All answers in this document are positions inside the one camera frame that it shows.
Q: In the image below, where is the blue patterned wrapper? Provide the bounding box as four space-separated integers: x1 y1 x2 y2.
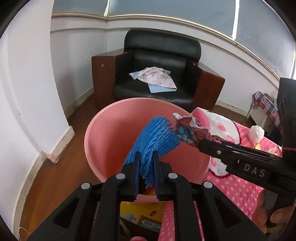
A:
173 113 223 148

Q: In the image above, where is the blue foam fruit net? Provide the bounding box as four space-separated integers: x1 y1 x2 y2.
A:
125 116 180 188

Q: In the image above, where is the pink white wrapper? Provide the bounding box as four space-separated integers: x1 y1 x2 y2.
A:
267 146 282 156

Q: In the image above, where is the right hand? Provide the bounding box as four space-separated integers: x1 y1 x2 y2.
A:
251 189 296 234

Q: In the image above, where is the pink polka dot table blanket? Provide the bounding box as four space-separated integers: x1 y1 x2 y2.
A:
159 108 278 240

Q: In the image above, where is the side table with checkered cloth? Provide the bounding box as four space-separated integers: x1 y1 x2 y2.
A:
248 91 281 131

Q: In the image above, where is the yellow box under table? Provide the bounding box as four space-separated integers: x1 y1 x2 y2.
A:
120 202 166 232

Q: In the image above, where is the black leather armchair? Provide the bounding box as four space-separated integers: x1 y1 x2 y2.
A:
91 28 225 112

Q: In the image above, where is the light blue paper on armchair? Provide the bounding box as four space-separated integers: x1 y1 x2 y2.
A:
148 84 177 93

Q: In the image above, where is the floral cloth on armchair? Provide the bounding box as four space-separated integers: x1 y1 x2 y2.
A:
129 67 177 88

